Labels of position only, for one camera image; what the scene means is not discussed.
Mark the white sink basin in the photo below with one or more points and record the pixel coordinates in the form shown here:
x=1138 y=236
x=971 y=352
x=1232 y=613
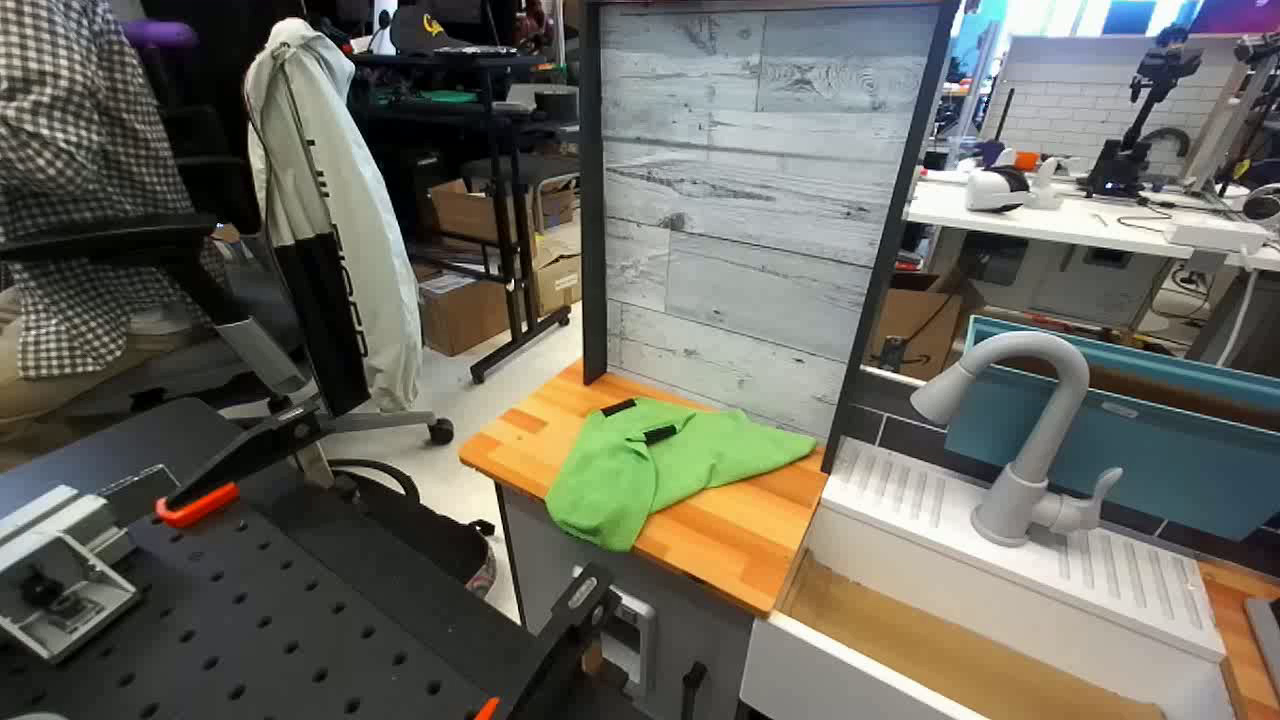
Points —
x=903 y=610

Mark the black orange clamp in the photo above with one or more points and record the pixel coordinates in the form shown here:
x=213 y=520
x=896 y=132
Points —
x=216 y=481

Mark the cardboard box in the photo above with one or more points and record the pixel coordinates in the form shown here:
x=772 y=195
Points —
x=463 y=311

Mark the grey sink tap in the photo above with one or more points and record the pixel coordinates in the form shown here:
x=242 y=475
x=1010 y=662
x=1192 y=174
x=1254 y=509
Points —
x=1020 y=496

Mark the wood plank back panel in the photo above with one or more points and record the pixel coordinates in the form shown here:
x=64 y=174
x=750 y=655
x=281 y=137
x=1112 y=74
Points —
x=741 y=174

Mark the green cloth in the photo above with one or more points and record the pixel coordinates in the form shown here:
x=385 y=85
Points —
x=642 y=459

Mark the white desk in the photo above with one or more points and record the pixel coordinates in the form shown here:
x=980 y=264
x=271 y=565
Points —
x=1057 y=253

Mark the wooden counter cabinet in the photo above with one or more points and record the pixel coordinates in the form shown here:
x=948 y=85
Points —
x=698 y=579

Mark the white jacket on chair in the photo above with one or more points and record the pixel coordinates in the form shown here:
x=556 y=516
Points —
x=317 y=176

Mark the teal storage bin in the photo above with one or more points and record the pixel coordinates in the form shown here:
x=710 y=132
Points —
x=1192 y=443

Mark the black perforated robot table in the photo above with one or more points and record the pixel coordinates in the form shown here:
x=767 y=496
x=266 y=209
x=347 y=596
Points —
x=296 y=606

